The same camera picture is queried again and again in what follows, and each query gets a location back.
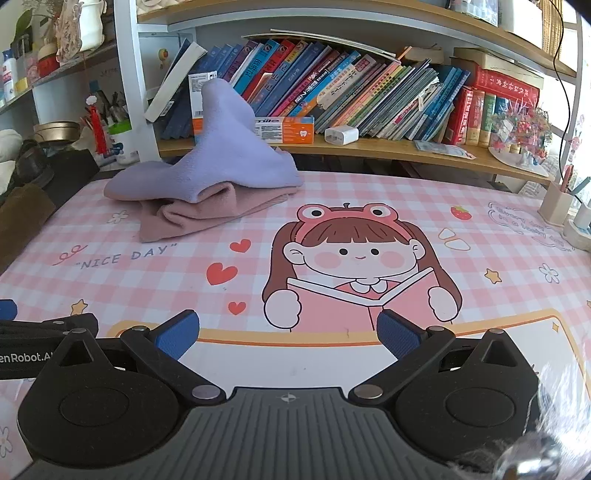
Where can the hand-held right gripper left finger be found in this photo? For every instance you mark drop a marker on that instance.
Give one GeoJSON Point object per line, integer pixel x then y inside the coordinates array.
{"type": "Point", "coordinates": [178, 330]}

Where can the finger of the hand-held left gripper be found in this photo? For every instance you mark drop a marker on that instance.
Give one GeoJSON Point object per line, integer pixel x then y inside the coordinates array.
{"type": "Point", "coordinates": [27, 328]}
{"type": "Point", "coordinates": [7, 309]}

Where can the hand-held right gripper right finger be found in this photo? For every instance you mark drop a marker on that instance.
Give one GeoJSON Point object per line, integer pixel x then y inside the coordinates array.
{"type": "Point", "coordinates": [397, 334]}

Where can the purple and pink sweater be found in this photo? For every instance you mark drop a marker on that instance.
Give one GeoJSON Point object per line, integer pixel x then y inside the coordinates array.
{"type": "Point", "coordinates": [217, 152]}

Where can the pink checkered cartoon desk mat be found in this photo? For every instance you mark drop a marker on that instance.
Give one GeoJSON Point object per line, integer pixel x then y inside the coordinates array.
{"type": "Point", "coordinates": [138, 277]}

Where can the brown leather shoe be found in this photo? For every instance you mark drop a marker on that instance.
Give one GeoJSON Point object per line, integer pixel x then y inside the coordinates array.
{"type": "Point", "coordinates": [32, 164]}

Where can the black box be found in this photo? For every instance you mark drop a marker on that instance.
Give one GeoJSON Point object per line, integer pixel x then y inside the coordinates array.
{"type": "Point", "coordinates": [74, 170]}

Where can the white padded jacket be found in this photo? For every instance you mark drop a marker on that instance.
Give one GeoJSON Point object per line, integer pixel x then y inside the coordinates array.
{"type": "Point", "coordinates": [8, 137]}

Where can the gold metal bowl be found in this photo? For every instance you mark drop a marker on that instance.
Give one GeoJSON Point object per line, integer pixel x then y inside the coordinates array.
{"type": "Point", "coordinates": [55, 131]}

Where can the white and wooden bookshelf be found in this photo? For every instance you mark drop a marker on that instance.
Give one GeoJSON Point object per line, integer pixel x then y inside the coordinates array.
{"type": "Point", "coordinates": [369, 150]}

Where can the pale blue flat packet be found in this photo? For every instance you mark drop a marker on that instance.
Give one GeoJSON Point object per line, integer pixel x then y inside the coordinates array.
{"type": "Point", "coordinates": [438, 147]}

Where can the white jar with green lid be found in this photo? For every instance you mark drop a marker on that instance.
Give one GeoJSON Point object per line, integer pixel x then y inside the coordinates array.
{"type": "Point", "coordinates": [123, 143]}

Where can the beige pen holder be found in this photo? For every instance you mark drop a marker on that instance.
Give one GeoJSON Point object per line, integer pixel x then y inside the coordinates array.
{"type": "Point", "coordinates": [554, 207]}

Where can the red tassel ornament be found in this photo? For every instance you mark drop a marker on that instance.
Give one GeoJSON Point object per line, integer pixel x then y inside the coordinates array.
{"type": "Point", "coordinates": [96, 127]}

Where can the white charger adapter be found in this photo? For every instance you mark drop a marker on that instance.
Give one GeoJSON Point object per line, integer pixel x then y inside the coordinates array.
{"type": "Point", "coordinates": [341, 136]}

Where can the bunch of pencils and brushes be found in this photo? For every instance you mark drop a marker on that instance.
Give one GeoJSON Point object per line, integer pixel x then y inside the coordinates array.
{"type": "Point", "coordinates": [115, 108]}

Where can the orange white toothpaste box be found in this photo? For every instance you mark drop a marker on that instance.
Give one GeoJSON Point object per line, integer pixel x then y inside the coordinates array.
{"type": "Point", "coordinates": [291, 129]}

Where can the tall white orange box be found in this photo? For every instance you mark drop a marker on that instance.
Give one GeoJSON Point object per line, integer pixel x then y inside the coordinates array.
{"type": "Point", "coordinates": [196, 99]}

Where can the white lotion bottle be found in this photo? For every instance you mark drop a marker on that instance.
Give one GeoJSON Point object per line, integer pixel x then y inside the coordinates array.
{"type": "Point", "coordinates": [9, 74]}

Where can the colourful flower ornament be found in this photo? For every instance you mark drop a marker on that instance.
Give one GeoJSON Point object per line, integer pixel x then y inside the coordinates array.
{"type": "Point", "coordinates": [521, 129]}

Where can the red round jar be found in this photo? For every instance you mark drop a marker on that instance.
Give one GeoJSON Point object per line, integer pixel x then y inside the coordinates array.
{"type": "Point", "coordinates": [48, 64]}

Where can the thick white paperback book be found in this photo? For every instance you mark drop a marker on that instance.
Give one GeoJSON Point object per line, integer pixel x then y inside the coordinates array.
{"type": "Point", "coordinates": [175, 81]}

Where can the row of colourful books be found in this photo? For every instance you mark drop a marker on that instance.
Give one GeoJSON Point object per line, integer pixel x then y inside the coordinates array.
{"type": "Point", "coordinates": [369, 83]}

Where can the green plant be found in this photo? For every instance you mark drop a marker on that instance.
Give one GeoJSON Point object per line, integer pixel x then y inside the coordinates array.
{"type": "Point", "coordinates": [23, 23]}

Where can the white ceramic pot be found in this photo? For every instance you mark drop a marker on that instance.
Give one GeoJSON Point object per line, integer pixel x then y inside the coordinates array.
{"type": "Point", "coordinates": [94, 27]}

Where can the white storage box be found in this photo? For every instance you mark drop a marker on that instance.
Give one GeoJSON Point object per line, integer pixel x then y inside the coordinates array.
{"type": "Point", "coordinates": [521, 21]}

